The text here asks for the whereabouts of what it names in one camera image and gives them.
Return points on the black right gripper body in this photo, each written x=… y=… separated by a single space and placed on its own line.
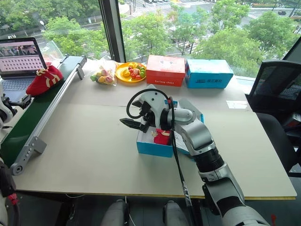
x=148 y=117

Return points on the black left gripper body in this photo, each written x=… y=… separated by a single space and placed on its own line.
x=20 y=100

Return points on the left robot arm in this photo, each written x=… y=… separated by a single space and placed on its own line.
x=5 y=188

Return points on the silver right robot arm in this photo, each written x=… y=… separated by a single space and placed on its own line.
x=200 y=139

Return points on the open blue shoebox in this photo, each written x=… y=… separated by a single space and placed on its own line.
x=152 y=148

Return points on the closed red shoebox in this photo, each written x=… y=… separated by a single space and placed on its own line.
x=164 y=70

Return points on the closed blue shoebox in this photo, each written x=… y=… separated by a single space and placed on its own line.
x=208 y=74

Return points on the green conveyor belt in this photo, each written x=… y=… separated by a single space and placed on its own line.
x=28 y=122

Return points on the red toy fruit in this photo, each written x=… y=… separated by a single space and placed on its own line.
x=133 y=75

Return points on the yellow plate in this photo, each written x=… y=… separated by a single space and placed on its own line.
x=122 y=76

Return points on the pink toy peach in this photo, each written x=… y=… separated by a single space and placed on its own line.
x=136 y=70

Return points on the green toy fruit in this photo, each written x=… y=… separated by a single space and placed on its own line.
x=142 y=70

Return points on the open laptop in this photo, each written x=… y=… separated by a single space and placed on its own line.
x=20 y=61

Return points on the clear bag of toy fruit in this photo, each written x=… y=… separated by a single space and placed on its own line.
x=105 y=73

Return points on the white paper label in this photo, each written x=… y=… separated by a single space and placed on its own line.
x=236 y=104

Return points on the grey rounded shape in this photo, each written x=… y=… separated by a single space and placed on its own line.
x=173 y=214
x=115 y=213

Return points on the black mesh office chair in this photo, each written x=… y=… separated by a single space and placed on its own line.
x=277 y=94

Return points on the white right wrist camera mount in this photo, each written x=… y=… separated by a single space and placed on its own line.
x=152 y=100

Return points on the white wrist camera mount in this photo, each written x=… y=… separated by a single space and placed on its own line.
x=4 y=110
x=152 y=100

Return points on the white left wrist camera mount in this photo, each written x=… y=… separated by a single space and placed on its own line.
x=4 y=110

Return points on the black window frame post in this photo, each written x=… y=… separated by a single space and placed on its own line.
x=113 y=28

